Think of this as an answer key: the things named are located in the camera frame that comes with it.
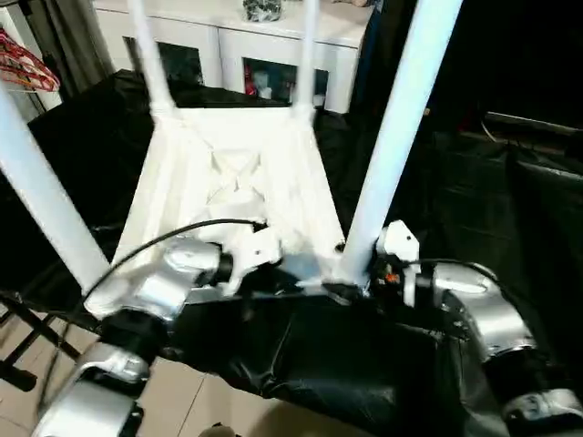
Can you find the dark blue hanging cloth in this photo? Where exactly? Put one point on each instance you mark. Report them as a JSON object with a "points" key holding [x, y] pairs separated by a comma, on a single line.
{"points": [[366, 68]]}

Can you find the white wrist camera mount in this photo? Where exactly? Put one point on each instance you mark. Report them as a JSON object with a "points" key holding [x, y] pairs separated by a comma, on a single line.
{"points": [[401, 236], [255, 248]]}

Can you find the white plastic table top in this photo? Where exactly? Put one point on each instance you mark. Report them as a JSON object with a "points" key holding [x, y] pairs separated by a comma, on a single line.
{"points": [[182, 205]]}

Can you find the black glossy mat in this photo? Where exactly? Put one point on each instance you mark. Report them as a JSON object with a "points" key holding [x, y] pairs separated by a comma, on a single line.
{"points": [[341, 355]]}

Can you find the dark robot foot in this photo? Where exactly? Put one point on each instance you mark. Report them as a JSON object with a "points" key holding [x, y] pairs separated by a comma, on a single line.
{"points": [[218, 431]]}

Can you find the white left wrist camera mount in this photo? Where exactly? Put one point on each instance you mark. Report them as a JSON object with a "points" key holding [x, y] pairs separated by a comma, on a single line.
{"points": [[255, 248]]}

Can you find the white cabinet with glass doors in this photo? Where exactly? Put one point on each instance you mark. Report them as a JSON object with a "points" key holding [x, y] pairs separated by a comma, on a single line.
{"points": [[205, 41]]}

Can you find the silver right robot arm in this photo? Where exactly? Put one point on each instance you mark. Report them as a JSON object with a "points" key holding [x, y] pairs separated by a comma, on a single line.
{"points": [[492, 309]]}

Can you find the black folding stand frame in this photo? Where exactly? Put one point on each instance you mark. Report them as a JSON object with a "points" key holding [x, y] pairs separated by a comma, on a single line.
{"points": [[41, 328]]}

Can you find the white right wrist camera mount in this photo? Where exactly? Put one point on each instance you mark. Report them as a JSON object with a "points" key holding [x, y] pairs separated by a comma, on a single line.
{"points": [[401, 236]]}

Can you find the black rubber stand foot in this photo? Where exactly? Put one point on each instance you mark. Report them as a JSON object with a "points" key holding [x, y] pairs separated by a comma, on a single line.
{"points": [[20, 381]]}

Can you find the red patterned cloth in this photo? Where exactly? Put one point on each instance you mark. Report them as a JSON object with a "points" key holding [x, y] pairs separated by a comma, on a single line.
{"points": [[23, 68]]}

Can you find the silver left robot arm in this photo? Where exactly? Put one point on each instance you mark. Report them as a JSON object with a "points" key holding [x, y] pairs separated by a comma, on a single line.
{"points": [[182, 264]]}

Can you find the grey curtain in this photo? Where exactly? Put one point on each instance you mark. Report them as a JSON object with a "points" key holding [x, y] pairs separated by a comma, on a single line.
{"points": [[77, 41]]}

